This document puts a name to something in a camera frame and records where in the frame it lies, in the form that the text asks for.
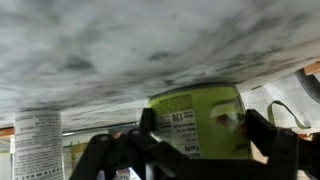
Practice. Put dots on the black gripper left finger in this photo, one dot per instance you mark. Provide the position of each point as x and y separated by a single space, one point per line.
106 156

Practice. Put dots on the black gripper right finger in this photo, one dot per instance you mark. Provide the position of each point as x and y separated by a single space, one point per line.
283 150

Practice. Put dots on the green can with blue lid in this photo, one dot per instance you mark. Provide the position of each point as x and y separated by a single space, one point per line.
206 126

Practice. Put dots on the small white can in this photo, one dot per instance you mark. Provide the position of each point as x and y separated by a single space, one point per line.
38 146

